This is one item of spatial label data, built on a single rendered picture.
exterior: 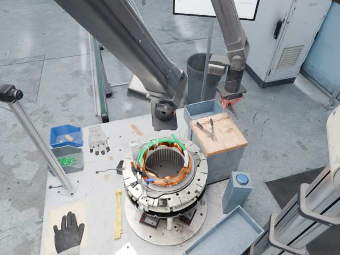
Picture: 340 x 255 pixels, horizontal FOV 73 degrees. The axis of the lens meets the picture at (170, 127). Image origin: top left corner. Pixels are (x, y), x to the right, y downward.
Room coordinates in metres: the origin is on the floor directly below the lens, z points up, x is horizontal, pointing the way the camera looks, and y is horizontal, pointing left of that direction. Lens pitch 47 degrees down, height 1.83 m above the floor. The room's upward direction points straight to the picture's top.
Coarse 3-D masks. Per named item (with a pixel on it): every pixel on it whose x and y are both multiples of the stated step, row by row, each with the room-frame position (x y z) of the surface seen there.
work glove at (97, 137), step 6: (96, 126) 0.98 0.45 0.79; (90, 132) 0.94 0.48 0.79; (96, 132) 0.93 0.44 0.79; (102, 132) 0.93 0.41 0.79; (90, 138) 0.88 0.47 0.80; (96, 138) 0.87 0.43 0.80; (102, 138) 0.88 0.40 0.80; (90, 144) 0.83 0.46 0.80; (96, 144) 0.83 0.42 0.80; (102, 144) 0.83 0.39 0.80; (90, 150) 0.79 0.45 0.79; (96, 150) 0.79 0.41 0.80; (102, 150) 0.79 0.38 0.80; (108, 150) 0.80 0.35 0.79
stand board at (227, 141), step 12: (192, 120) 0.76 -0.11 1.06; (204, 120) 0.76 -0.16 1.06; (228, 120) 0.76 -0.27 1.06; (204, 132) 0.69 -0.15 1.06; (216, 132) 0.69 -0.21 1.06; (240, 132) 0.69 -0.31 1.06; (204, 144) 0.62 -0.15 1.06; (216, 144) 0.62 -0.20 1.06; (228, 144) 0.62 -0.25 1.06; (240, 144) 0.62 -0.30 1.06
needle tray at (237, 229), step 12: (228, 216) 0.31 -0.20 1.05; (240, 216) 0.33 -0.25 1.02; (216, 228) 0.28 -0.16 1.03; (228, 228) 0.29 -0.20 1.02; (240, 228) 0.29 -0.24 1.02; (252, 228) 0.29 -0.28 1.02; (204, 240) 0.25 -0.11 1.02; (216, 240) 0.25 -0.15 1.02; (228, 240) 0.25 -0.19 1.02; (240, 240) 0.25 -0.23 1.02; (252, 240) 0.23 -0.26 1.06; (192, 252) 0.21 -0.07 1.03; (204, 252) 0.21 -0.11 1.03; (216, 252) 0.21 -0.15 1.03; (228, 252) 0.21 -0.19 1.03; (240, 252) 0.20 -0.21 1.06
